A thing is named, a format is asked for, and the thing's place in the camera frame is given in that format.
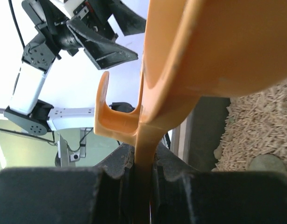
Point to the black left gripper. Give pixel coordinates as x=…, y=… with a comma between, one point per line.
x=88, y=29

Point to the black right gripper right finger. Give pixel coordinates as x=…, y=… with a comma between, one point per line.
x=183, y=195

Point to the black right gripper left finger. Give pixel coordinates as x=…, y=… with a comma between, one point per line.
x=101, y=194

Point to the dark translucent litter box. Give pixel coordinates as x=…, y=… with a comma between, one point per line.
x=226, y=134

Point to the yellow plastic litter scoop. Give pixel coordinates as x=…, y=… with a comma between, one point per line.
x=194, y=48

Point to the green litter clump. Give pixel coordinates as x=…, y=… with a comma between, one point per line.
x=267, y=162

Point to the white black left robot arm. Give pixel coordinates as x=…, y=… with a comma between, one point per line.
x=37, y=117

